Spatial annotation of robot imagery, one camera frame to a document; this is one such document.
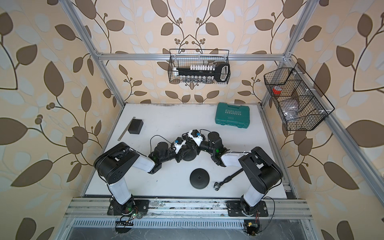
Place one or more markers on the plastic bag in basket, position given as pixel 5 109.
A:
pixel 290 109

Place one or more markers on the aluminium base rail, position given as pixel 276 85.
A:
pixel 183 213

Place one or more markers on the black wire basket right wall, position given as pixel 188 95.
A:
pixel 314 106

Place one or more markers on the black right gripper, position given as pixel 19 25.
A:
pixel 198 149

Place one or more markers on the small black box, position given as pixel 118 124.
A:
pixel 135 126

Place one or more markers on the green plastic tool case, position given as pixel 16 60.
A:
pixel 232 115

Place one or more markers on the black microphone stand pole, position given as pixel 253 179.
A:
pixel 186 141

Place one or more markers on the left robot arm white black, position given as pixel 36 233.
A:
pixel 113 165

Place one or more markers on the red item in basket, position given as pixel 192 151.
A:
pixel 277 90

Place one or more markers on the black wire basket wall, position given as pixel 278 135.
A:
pixel 314 106
pixel 187 57

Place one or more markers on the black round stand base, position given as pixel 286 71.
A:
pixel 188 154

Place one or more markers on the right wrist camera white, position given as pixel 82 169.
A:
pixel 196 135

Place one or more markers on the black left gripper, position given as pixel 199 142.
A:
pixel 179 156

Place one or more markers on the black wire basket back wall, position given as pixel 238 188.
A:
pixel 187 57

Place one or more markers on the socket set rail black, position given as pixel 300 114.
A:
pixel 206 74

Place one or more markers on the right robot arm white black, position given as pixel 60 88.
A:
pixel 262 172

